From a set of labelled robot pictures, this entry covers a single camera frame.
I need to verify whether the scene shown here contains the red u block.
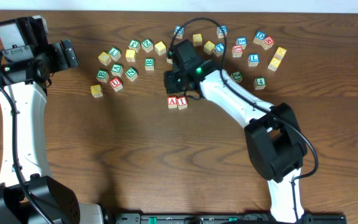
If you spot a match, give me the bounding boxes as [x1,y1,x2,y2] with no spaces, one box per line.
[232,45,243,58]
[109,77,123,92]

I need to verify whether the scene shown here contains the red E block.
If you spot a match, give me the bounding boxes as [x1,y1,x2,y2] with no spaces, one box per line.
[167,53,173,64]

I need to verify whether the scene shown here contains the green 4 block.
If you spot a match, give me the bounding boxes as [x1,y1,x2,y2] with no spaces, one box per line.
[254,77,267,90]

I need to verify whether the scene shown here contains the blue T block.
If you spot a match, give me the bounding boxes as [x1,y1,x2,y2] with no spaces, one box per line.
[213,42,225,57]

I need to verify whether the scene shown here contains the red A block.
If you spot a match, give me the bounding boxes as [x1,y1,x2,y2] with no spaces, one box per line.
[167,96,178,109]

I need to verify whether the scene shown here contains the red U block right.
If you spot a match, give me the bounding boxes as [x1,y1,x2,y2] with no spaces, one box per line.
[232,45,243,58]

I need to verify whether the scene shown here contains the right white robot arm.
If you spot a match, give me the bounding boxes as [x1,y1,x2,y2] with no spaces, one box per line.
[164,40,307,223]

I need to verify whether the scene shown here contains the blue D block top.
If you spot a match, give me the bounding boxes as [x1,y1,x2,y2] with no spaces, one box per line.
[216,25,227,39]

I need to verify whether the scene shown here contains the green L block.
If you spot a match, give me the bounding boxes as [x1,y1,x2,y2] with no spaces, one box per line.
[108,47,121,62]

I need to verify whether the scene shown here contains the yellow block below J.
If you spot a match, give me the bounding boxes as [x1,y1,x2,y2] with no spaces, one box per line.
[126,49,136,62]

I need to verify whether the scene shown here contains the blue L block right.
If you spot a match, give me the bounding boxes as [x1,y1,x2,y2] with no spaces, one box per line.
[247,54,260,67]

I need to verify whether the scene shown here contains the yellow K block left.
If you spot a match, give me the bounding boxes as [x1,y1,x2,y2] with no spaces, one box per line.
[90,85,103,98]

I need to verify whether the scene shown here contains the green j block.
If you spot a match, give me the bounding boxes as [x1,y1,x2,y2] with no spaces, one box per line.
[129,40,141,53]
[231,72,243,83]

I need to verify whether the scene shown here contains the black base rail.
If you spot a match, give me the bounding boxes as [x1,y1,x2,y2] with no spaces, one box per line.
[114,213,347,224]

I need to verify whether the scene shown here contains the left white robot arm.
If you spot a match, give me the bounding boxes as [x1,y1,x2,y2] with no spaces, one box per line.
[0,16,105,224]

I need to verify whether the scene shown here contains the green J block right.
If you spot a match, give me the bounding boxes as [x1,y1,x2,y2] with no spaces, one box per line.
[231,72,243,83]

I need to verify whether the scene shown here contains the green J block left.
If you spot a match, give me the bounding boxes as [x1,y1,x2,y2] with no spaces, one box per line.
[129,40,141,53]

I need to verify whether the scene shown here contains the blue l block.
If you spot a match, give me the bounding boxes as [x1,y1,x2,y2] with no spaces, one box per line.
[247,54,260,67]
[174,26,185,39]

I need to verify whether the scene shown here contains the blue D block right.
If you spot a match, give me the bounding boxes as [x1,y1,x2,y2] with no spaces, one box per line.
[253,31,266,45]

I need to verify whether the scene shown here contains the blue L block top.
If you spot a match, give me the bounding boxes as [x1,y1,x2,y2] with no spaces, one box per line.
[174,26,185,39]

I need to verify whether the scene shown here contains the green V block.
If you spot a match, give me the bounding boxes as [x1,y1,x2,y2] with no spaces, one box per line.
[111,63,123,77]

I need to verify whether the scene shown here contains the green B block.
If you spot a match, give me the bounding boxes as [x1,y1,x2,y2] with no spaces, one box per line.
[96,70,109,83]

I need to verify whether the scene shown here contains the yellow block near Z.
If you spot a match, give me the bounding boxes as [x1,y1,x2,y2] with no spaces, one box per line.
[154,41,167,56]

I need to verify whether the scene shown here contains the red I block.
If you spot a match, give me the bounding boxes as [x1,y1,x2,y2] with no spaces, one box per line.
[177,96,188,110]

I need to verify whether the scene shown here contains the green N block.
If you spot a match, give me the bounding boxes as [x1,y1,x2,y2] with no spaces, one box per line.
[125,67,138,82]

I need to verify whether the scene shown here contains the yellow block top centre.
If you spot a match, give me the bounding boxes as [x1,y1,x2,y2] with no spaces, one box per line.
[192,34,203,47]

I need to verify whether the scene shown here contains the blue d block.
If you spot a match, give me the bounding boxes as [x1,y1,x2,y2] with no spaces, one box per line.
[253,31,266,45]
[216,25,227,39]

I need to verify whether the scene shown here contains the green Z block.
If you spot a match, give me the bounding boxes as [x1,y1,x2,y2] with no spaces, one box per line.
[141,39,154,53]

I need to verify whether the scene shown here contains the red M block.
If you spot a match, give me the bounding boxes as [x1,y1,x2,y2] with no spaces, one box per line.
[261,36,275,50]

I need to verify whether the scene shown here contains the blue 5 block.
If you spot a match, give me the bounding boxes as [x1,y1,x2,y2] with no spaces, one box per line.
[236,37,247,49]

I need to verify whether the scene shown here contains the green R block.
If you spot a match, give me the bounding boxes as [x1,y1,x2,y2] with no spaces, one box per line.
[145,58,155,71]

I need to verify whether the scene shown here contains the yellow Q block left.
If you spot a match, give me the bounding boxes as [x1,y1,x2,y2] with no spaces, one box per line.
[98,52,111,66]

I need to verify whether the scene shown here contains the yellow K block right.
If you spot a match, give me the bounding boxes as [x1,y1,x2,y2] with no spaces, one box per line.
[274,47,287,60]

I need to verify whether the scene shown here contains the yellow block beside T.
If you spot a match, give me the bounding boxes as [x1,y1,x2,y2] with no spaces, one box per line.
[203,40,215,55]

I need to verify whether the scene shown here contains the yellow C block right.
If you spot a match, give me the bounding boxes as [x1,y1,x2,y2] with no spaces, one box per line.
[268,57,281,72]

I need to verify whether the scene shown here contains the yellow k block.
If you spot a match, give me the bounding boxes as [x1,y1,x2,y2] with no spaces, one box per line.
[274,47,287,60]
[90,85,103,98]

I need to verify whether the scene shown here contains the red U block left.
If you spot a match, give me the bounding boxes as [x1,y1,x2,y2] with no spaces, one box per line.
[109,77,123,92]

